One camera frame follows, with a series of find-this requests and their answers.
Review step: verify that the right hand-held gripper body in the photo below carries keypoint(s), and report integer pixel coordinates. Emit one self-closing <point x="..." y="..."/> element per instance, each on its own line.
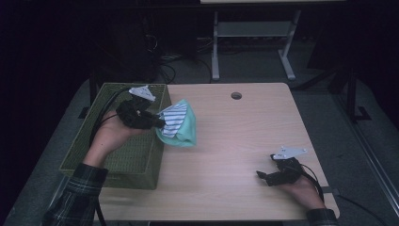
<point x="288" y="171"/>

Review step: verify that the white metal stand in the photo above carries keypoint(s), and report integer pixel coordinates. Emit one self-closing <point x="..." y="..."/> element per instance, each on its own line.
<point x="254" y="29"/>

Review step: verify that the mint green striped cloth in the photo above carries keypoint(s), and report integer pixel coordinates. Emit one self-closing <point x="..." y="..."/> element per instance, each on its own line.
<point x="180" y="124"/>

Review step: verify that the aluminium floor rail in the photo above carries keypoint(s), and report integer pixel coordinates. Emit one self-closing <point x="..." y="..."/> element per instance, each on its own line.
<point x="373" y="160"/>

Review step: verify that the person's right hand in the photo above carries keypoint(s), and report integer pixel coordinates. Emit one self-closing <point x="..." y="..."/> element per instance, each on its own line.
<point x="301" y="191"/>

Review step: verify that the green woven basket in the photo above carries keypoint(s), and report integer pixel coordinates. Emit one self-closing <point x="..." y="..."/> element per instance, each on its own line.
<point x="135" y="157"/>

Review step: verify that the person's left hand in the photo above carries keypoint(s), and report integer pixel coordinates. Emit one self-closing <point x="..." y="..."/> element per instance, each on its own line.
<point x="108" y="138"/>

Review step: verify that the black metal stand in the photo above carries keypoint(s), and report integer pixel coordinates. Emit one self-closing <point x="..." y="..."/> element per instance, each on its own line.
<point x="351" y="94"/>

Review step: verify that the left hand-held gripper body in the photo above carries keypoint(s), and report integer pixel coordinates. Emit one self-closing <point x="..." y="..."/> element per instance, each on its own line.
<point x="136" y="111"/>

